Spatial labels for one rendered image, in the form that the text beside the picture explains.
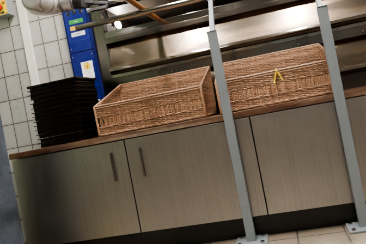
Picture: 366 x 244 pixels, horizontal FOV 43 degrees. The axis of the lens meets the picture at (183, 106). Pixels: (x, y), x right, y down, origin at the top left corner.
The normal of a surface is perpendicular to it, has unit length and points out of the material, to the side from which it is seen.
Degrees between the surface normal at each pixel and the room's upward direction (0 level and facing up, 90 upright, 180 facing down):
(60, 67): 90
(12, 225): 90
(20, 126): 90
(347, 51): 70
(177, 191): 90
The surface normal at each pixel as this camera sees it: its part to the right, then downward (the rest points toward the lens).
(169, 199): -0.20, 0.03
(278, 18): -0.25, -0.31
